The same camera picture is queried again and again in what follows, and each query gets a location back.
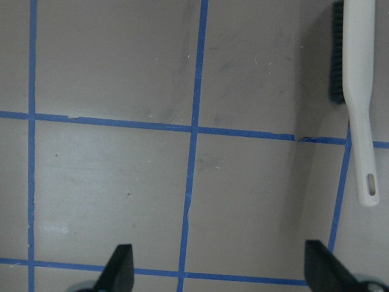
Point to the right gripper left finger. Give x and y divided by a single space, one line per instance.
118 274

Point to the white hand brush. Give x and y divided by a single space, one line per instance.
351 83

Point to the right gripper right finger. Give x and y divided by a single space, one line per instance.
324 272

